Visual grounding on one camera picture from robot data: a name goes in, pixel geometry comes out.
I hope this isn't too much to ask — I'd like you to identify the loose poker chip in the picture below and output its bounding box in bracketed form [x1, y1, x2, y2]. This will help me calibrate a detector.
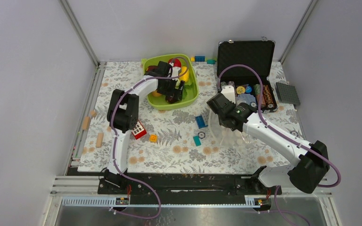
[198, 131, 206, 139]

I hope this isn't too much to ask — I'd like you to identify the clear zip top bag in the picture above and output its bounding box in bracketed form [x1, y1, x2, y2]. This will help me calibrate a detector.
[208, 110, 253, 148]

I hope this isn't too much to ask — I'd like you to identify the white toy radish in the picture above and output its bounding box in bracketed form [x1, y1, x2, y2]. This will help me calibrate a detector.
[171, 70, 181, 88]

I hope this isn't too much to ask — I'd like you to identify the wooden block lower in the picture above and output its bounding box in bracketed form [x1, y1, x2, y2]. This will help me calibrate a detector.
[95, 132, 104, 148]

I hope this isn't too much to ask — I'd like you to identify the grey building baseplate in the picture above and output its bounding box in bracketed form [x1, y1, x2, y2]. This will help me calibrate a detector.
[276, 82, 301, 106]

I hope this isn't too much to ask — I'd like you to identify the wooden block long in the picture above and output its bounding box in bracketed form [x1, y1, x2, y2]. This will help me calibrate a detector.
[81, 116, 91, 131]

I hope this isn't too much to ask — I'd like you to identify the blue brick at wall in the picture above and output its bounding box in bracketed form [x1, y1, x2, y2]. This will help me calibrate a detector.
[194, 56, 206, 62]

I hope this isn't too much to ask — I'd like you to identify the blue toy brick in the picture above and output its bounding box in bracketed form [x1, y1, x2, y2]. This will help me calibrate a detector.
[195, 115, 208, 129]

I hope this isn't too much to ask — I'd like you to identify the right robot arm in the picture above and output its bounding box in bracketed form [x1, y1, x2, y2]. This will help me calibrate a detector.
[207, 92, 330, 194]

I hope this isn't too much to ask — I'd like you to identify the black poker chip case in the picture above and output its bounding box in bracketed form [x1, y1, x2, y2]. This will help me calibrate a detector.
[217, 40, 278, 113]

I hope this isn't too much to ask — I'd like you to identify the yellow toy lemon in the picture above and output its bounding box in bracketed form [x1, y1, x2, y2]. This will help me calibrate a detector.
[179, 66, 189, 83]

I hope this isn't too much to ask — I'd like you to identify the teal toy brick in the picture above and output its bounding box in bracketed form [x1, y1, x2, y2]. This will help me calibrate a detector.
[193, 136, 201, 146]

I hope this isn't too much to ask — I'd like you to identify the orange toy brick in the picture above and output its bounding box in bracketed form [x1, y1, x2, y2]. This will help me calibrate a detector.
[149, 134, 158, 143]

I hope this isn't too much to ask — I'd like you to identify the red toy tomato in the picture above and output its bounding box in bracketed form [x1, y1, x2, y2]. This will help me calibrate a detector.
[168, 58, 182, 70]

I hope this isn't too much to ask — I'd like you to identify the red window toy block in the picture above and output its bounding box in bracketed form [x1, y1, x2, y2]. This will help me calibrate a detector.
[132, 120, 147, 139]

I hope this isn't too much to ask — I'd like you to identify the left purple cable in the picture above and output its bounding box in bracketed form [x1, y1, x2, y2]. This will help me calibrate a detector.
[108, 56, 190, 220]

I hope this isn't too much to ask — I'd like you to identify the dark purple mangosteen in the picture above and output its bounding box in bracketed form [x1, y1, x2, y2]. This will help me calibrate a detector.
[145, 65, 157, 75]
[165, 95, 179, 104]

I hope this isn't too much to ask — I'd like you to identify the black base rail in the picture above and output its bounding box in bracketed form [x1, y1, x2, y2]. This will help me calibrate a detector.
[98, 170, 282, 205]

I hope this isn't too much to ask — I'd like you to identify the teal brick at wall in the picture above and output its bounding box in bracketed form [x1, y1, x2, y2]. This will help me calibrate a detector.
[206, 59, 216, 65]

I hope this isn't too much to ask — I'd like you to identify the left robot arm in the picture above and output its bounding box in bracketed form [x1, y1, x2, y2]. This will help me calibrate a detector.
[107, 61, 184, 179]

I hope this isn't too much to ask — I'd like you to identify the wooden block upper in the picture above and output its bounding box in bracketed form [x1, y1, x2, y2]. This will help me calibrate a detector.
[90, 110, 97, 118]

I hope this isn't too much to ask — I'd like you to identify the floral tablecloth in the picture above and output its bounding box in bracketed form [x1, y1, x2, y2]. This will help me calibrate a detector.
[78, 62, 288, 174]

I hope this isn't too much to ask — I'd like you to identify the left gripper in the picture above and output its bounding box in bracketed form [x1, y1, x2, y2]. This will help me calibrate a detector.
[157, 76, 184, 100]

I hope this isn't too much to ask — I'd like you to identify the green plastic tray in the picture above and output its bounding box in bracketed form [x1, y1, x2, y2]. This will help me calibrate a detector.
[141, 54, 199, 110]

